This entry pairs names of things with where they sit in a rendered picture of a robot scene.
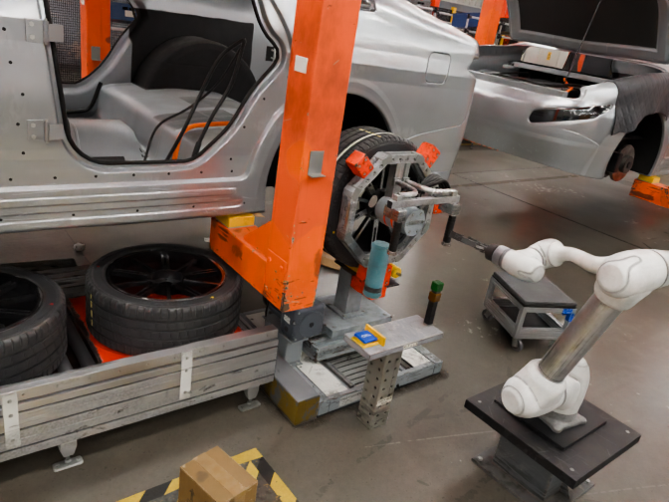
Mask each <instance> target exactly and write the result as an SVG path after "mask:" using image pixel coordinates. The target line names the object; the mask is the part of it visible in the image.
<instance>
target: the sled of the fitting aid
mask: <svg viewBox="0 0 669 502"><path fill-rule="evenodd" d="M302 351H303V352H304V353H305V354H306V355H307V356H309V357H310V358H311V359H312V360H313V361H314V362H318V361H322V360H325V359H329V358H332V357H336V356H339V355H343V354H346V353H350V352H353V351H355V349H354V348H352V347H351V346H350V345H349V344H348V343H346V342H345V341H344V340H343V336H341V337H337V338H333V339H331V338H330V337H329V336H328V335H327V334H326V333H324V332H323V331H322V333H321V334H319V335H317V336H313V337H310V338H308V340H307V341H303V346H302Z"/></svg>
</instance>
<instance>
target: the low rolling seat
mask: <svg viewBox="0 0 669 502"><path fill-rule="evenodd" d="M495 286H497V287H498V288H499V289H500V290H501V291H502V292H503V293H504V294H505V295H506V296H507V297H493V293H494V290H495ZM483 305H484V306H485V307H486V308H487V309H485V310H483V312H482V317H483V319H484V320H486V321H490V320H492V319H493V316H494V317H495V318H496V320H497V321H498V322H499V323H500V324H501V325H502V326H503V327H504V328H505V329H506V331H507V332H508V333H509V334H510V335H511V337H512V341H511V347H512V349H513V350H514V351H515V352H519V351H521V350H522V349H523V346H524V345H523V342H522V341H521V339H547V340H551V341H550V343H549V349H550V348H551V346H552V345H553V344H554V342H555V341H556V340H557V339H558V337H559V336H560V335H561V333H562V332H563V331H564V330H565V328H566V327H567V326H568V324H569V323H570V322H571V321H572V319H573V318H574V315H575V312H576V301H574V300H573V299H572V298H571V297H570V296H568V295H567V294H566V293H565V292H564V291H562V290H561V289H560V288H559V287H558V286H556V285H555V284H554V283H553V282H551V281H550V280H549V279H548V278H547V277H545V276H544V277H543V278H542V279H541V280H540V281H539V282H536V283H531V282H526V281H523V280H520V279H518V278H516V277H514V276H512V275H510V274H509V273H507V272H499V271H495V272H494V275H493V276H491V279H490V283H489V286H488V290H487V293H486V297H485V300H484V304H483ZM551 313H561V314H562V315H566V316H565V320H564V323H563V324H562V323H561V322H560V321H559V320H557V319H556V318H555V317H554V316H553V315H552V314H551Z"/></svg>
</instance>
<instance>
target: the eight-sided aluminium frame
mask: <svg viewBox="0 0 669 502"><path fill-rule="evenodd" d="M424 160H425V158H424V156H423V155H422V154H420V153H418V152H415V151H410V150H409V151H381V152H377V153H376V155H374V156H373V158H372V159H371V160H370V162H371V163H372V165H373V167H374V169H373V170H372V171H371V172H370V174H369V175H368V176H367V177H366V178H365V179H363V178H361V177H359V176H357V175H356V176H355V177H354V178H353V179H352V180H351V181H350V182H349V183H348V184H347V185H346V187H345V188H344V189H343V193H342V201H341V207H340V214H339V220H338V226H337V230H336V236H337V238H338V240H340V241H341V243H342V244H343V245H344V247H345V248H346V249H347V250H348V252H349V253H350V254H351V256H352V257H353V258H354V260H355V261H356V262H357V263H358V264H360V265H361V266H363V267H364V268H366V267H367V264H368V259H369V254H370V253H369V254H364V252H363V251H362V250H361V248H360V247H359V246H358V244H357V243H356V242H355V240H354V239H353V238H352V236H351V234H352V229H353V223H354V217H355V212H356V207H357V201H358V197H359V195H360V194H361V193H362V192H363V191H364V190H365V188H366V187H367V186H368V185H369V184H370V183H371V182H372V181H373V180H374V179H375V178H376V177H377V175H378V174H379V173H380V172H381V171H382V170H383V169H384V168H385V167H386V166H387V165H388V164H396V163H406V162H410V163H412V165H413V167H414V169H415V171H416V172H417V174H418V176H419V178H420V180H421V182H422V181H423V179H424V178H425V177H426V176H428V175H429V174H432V172H431V170H430V168H429V166H428V164H427V163H426V162H425V161H424ZM433 208H434V204H432V205H422V206H419V209H420V210H422V211H423V212H424V214H425V222H424V225H423V227H422V229H421V230H420V231H419V232H418V233H417V234H416V235H414V236H408V235H406V234H404V236H403V237H402V238H401V239H400V240H399V241H398V246H397V255H396V256H390V255H389V260H388V264H389V263H394V262H395V263H396V262H399V261H400V260H401V259H403V258H404V256H405V255H406V254H407V253H408V251H409V250H410V249H411V248H412V247H413V246H414V245H415V244H416V242H417V241H418V240H419V239H420V238H421V237H422V236H423V234H424V233H426V231H427V230H428V229H429V226H430V224H431V223H430V221H431V216H432V212H433Z"/></svg>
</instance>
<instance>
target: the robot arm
mask: <svg viewBox="0 0 669 502"><path fill-rule="evenodd" d="M449 237H451V238H453V239H455V240H457V241H459V242H462V243H464V244H466V245H469V246H471V247H473V248H475V249H476V250H479V251H480V252H482V253H485V258H486V259H487V260H489V261H491V262H492V263H493V264H495V265H496V266H498V267H500V268H501V269H504V270H505V271H507V273H509V274H510V275H512V276H514V277H516V278H518V279H520V280H523V281H526V282H531V283H536V282H539V281H540V280H541V279H542V278H543V277H544V275H545V269H548V268H551V267H557V266H560V265H561V264H562V262H564V261H571V262H573V263H574V264H576V265H577V266H579V267H581V268H582V269H584V270H585V271H587V272H590V273H593V274H596V281H595V283H594V293H593V294H592V295H591V297H590V298H589V299H588V300H587V302H586V303H585V304H584V305H583V307H582V308H581V309H580V311H579V312H578V313H577V314H576V316H575V317H574V318H573V319H572V321H571V322H570V323H569V324H568V326H567V327H566V328H565V330H564V331H563V332H562V333H561V335H560V336H559V337H558V338H557V340H556V341H555V342H554V344H553V345H552V346H551V348H550V349H549V350H548V351H547V353H546V354H545V355H544V356H543V358H542V359H535V360H531V361H530V362H529V363H527V364H526V365H525V366H524V367H523V368H522V369H521V370H520V371H519V372H517V373H516V374H515V375H514V376H513V377H511V378H509V379H508V380H507V381H506V383H505V384H504V386H503V389H502V393H501V395H502V402H503V405H504V407H505V408H506V409H507V410H508V411H509V412H510V413H512V414H513V415H515V416H518V417H523V418H532V417H538V418H539V419H541V420H542V421H543V422H544V423H545V424H547V425H548V426H549V427H550V428H551V429H552V431H553V432H555V433H561V432H562V431H563V430H565V429H568V428H571V427H574V426H577V425H580V424H586V419H585V418H584V417H583V416H581V415H580V414H578V413H577V412H578V409H579V407H580V406H581V404H582V401H583V399H584V396H585V394H586V391H587V388H588V384H589V378H590V374H589V366H588V364H587V363H586V360H585V359H584V358H583V357H584V356H585V354H586V353H587V352H588V351H589V350H590V348H591V347H592V346H593V345H594V344H595V343H596V341H597V340H598V339H599V338H600V337H601V336H602V334H603V333H604V332H605V331H606V330H607V329H608V327H609V326H610V325H611V324H612V323H613V322H614V320H615V319H616V318H617V317H618V316H619V315H620V313H621V312H622V311H624V310H628V309H630V308H632V307H633V306H634V305H635V304H637V303H638V302H639V301H640V300H642V299H643V298H645V297H646V296H647V295H649V294H650V293H651V291H653V290H655V289H658V288H662V287H665V286H668V285H669V250H657V249H633V250H627V251H623V252H619V253H616V254H613V255H611V256H608V257H596V256H592V255H590V254H588V253H585V252H583V251H581V250H578V249H575V248H571V247H564V246H563V245H562V244H561V243H560V242H559V241H558V240H556V239H544V240H542V241H539V242H537V243H535V244H533V245H531V246H530V247H529V248H527V249H524V250H518V251H515V250H513V249H510V248H508V247H506V246H503V245H502V246H499V245H497V244H495V243H492V244H490V245H487V244H484V243H481V242H480V241H478V240H476V239H474V238H472V237H469V236H468V238H466V237H464V235H461V234H459V233H457V232H455V231H452V230H451V232H450V235H449Z"/></svg>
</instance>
